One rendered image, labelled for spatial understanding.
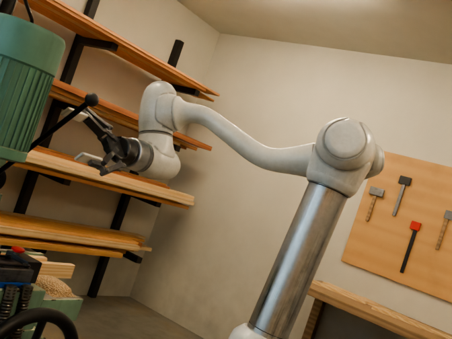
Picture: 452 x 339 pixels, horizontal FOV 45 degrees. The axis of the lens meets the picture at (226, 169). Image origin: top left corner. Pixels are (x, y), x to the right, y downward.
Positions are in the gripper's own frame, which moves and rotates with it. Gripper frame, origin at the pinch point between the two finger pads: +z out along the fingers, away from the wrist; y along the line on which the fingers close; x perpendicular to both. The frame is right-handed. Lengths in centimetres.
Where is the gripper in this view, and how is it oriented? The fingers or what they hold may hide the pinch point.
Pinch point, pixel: (74, 134)
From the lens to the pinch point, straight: 139.9
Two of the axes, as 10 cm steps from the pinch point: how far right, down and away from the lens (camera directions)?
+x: 7.9, -5.1, -3.4
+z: -4.9, -1.9, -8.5
